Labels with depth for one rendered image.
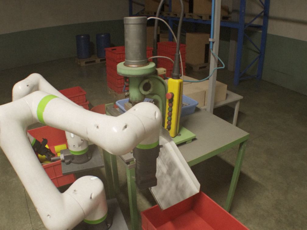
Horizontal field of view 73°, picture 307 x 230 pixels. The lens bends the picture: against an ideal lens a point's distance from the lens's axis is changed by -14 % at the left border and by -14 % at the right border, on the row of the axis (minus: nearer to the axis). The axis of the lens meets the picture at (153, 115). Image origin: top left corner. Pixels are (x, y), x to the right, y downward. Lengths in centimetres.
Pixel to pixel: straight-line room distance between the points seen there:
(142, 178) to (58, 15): 888
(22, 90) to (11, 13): 798
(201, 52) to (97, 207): 658
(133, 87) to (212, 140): 66
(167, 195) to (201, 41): 615
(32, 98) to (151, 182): 55
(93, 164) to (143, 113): 82
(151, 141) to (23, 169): 45
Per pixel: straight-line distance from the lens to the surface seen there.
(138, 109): 72
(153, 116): 73
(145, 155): 80
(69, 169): 148
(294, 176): 319
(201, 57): 726
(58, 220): 89
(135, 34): 125
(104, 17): 1000
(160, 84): 144
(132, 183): 148
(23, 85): 145
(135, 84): 132
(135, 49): 126
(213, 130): 177
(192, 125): 180
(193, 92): 295
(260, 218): 251
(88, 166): 146
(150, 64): 134
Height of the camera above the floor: 179
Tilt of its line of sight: 26 degrees down
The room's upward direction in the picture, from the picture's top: straight up
